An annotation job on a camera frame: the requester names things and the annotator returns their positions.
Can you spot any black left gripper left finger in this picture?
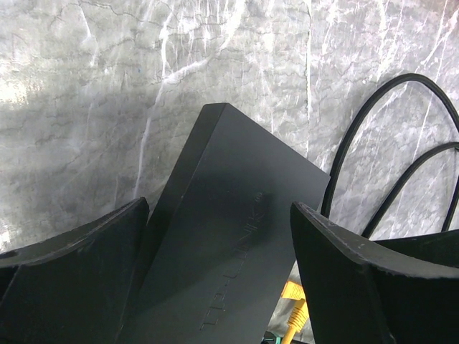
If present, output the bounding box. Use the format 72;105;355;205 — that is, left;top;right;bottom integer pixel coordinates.
1;198;149;343

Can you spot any yellow ethernet cable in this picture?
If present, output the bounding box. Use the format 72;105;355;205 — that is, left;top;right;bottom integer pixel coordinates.
280;281;308;344

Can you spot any black network switch box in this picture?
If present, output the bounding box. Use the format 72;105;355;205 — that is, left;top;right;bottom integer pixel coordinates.
119;103;329;343

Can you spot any black ethernet cable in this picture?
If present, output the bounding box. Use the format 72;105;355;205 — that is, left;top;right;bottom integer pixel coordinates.
317;73;459;241

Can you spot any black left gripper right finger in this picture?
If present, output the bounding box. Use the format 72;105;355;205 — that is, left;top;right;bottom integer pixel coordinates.
290;202;458;343

